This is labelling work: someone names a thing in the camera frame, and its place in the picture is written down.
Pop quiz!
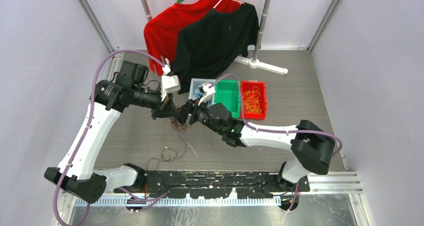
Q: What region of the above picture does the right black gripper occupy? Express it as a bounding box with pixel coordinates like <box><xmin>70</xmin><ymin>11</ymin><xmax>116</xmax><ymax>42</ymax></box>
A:
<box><xmin>176</xmin><ymin>95</ymin><xmax>224</xmax><ymax>135</ymax></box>

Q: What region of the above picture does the blue wire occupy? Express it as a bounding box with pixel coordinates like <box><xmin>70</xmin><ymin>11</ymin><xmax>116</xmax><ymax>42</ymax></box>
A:
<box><xmin>191</xmin><ymin>82</ymin><xmax>208</xmax><ymax>101</ymax></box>

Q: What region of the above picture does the brown wire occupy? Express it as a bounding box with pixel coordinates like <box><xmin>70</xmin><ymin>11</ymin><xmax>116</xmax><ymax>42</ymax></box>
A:
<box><xmin>145</xmin><ymin>116</ymin><xmax>193</xmax><ymax>171</ymax></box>

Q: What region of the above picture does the yellow wire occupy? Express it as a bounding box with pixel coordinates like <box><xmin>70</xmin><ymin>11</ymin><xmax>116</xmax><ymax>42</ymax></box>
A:
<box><xmin>241</xmin><ymin>85</ymin><xmax>268</xmax><ymax>116</ymax></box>

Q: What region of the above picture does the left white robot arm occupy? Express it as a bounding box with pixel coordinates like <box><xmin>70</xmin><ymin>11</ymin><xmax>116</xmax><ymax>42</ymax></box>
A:
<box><xmin>44</xmin><ymin>61</ymin><xmax>181</xmax><ymax>203</ymax></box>

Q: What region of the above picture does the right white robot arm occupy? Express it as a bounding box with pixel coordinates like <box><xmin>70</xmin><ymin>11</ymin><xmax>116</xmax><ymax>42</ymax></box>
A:
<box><xmin>176</xmin><ymin>100</ymin><xmax>336</xmax><ymax>191</ymax></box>

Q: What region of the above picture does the white plastic bin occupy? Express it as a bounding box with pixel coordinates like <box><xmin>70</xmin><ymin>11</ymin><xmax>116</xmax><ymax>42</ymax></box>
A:
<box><xmin>189</xmin><ymin>78</ymin><xmax>216</xmax><ymax>100</ymax></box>

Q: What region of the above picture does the green plastic bin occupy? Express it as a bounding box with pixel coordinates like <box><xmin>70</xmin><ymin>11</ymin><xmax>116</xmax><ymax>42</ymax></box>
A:
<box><xmin>214</xmin><ymin>80</ymin><xmax>241</xmax><ymax>119</ymax></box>

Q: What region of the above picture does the black t-shirt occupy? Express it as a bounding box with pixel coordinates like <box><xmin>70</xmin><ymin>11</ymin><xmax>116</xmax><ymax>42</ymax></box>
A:
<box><xmin>171</xmin><ymin>3</ymin><xmax>259</xmax><ymax>94</ymax></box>

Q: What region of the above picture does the red plastic bin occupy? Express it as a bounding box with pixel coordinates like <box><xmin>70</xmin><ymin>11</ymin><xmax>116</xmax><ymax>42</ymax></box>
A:
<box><xmin>240</xmin><ymin>81</ymin><xmax>268</xmax><ymax>120</ymax></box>

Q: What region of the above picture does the red t-shirt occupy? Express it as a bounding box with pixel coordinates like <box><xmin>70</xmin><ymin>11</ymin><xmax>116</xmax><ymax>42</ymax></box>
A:
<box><xmin>143</xmin><ymin>0</ymin><xmax>241</xmax><ymax>63</ymax></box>

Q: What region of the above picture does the white clothes rack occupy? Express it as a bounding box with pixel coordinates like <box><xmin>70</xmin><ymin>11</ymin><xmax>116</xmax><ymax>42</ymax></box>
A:
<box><xmin>140</xmin><ymin>0</ymin><xmax>289</xmax><ymax>75</ymax></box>

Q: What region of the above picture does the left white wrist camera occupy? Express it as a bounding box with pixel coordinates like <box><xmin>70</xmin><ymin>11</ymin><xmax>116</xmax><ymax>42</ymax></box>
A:
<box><xmin>160</xmin><ymin>75</ymin><xmax>181</xmax><ymax>101</ymax></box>

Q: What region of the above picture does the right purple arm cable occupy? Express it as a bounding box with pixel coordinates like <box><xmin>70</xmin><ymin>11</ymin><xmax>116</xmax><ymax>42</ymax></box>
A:
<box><xmin>208</xmin><ymin>73</ymin><xmax>344</xmax><ymax>213</ymax></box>

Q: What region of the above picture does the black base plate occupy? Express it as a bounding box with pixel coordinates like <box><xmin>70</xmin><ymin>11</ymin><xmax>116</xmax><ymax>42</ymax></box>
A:
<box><xmin>130</xmin><ymin>171</ymin><xmax>294</xmax><ymax>199</ymax></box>

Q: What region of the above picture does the white slotted cable duct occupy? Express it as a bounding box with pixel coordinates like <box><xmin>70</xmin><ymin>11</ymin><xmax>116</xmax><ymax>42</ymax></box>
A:
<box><xmin>74</xmin><ymin>195</ymin><xmax>282</xmax><ymax>207</ymax></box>

